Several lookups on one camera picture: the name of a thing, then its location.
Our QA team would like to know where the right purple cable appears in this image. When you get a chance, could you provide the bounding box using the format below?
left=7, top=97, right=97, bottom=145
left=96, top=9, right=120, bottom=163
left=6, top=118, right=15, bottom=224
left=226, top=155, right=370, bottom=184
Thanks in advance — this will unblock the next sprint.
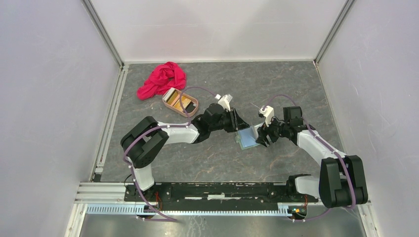
left=261, top=95, right=357, bottom=223

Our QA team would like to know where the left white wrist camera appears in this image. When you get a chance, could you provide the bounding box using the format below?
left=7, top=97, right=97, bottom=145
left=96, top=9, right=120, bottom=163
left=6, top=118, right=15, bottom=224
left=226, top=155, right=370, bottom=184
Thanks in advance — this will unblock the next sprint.
left=215, top=94, right=233, bottom=112

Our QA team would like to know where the aluminium frame rail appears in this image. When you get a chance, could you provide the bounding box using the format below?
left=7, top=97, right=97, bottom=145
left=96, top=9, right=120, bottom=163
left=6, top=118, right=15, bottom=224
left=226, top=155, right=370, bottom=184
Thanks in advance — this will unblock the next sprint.
left=75, top=183, right=371, bottom=217

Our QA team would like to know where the green card holder wallet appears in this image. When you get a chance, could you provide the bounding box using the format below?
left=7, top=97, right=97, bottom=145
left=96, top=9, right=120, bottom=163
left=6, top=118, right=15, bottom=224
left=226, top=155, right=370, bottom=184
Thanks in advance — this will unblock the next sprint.
left=235, top=123, right=262, bottom=150

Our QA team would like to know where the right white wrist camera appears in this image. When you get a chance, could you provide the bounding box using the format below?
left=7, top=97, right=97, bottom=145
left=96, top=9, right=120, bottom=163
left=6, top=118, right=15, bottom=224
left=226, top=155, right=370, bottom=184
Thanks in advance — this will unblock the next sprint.
left=258, top=106, right=275, bottom=126

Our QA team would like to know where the purple cable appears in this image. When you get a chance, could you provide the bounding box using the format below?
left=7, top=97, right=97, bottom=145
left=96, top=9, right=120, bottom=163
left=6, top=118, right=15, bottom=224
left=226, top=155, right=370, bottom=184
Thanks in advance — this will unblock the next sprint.
left=261, top=95, right=357, bottom=223
left=123, top=86, right=218, bottom=224

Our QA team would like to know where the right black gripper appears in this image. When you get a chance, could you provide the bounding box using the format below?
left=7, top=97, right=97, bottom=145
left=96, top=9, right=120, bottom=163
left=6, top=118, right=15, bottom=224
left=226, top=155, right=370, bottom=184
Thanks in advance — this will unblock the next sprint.
left=255, top=114, right=289, bottom=148

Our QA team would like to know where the red crumpled cloth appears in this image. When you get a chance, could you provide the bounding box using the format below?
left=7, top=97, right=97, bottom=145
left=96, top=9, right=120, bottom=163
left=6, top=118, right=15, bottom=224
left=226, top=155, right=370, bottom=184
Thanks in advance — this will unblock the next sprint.
left=136, top=62, right=187, bottom=100

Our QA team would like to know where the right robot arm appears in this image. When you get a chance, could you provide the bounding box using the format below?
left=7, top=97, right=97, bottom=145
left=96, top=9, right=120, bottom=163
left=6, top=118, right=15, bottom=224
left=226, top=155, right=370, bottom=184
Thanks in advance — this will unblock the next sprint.
left=256, top=106, right=369, bottom=208

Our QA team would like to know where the gold card in tray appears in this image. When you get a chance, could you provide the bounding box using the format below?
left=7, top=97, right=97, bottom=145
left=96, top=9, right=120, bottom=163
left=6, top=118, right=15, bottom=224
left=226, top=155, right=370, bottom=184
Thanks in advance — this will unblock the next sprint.
left=172, top=94, right=192, bottom=111

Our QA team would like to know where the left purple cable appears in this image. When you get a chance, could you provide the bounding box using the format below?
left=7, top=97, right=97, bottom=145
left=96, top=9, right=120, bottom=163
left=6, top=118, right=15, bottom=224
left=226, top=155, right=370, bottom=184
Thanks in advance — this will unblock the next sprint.
left=123, top=86, right=218, bottom=224

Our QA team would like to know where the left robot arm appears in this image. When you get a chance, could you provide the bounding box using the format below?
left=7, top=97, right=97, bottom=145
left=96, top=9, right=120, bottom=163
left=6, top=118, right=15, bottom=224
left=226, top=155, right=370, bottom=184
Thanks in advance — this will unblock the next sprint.
left=120, top=103, right=250, bottom=201

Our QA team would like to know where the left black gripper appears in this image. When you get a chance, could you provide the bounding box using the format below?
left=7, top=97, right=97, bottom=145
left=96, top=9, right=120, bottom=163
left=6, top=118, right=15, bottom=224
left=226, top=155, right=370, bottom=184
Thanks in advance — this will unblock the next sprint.
left=209, top=108, right=250, bottom=133

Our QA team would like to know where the pink oval card tray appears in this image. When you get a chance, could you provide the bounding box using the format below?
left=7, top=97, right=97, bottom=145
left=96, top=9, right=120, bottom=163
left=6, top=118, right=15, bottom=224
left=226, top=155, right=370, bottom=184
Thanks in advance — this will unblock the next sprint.
left=163, top=89, right=199, bottom=117

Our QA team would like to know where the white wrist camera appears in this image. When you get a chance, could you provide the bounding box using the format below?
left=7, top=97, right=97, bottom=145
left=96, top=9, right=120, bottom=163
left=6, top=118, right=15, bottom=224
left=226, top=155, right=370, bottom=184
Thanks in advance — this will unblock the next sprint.
left=215, top=94, right=233, bottom=112
left=258, top=106, right=275, bottom=126

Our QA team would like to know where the stack of upright cards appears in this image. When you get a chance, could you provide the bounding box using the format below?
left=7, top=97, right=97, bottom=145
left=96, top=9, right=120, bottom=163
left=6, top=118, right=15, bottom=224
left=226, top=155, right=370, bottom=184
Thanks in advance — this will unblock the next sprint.
left=163, top=87, right=177, bottom=103

